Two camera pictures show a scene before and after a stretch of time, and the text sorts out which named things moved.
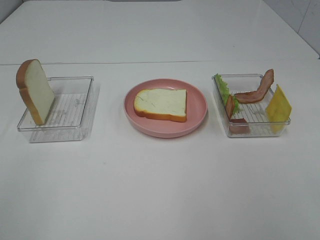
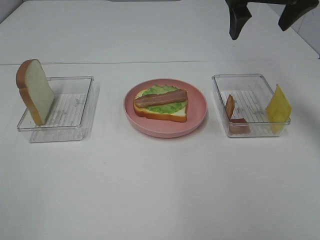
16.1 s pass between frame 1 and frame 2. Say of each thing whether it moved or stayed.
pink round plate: stayed
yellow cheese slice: stayed
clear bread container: stayed
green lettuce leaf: moved
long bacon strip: moved
